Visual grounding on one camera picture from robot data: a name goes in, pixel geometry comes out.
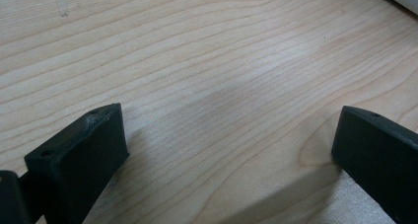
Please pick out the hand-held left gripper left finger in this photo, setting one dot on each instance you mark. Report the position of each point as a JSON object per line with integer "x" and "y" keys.
{"x": 79, "y": 164}

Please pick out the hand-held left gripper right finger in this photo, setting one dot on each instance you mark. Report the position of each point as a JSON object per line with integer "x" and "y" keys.
{"x": 381, "y": 158}

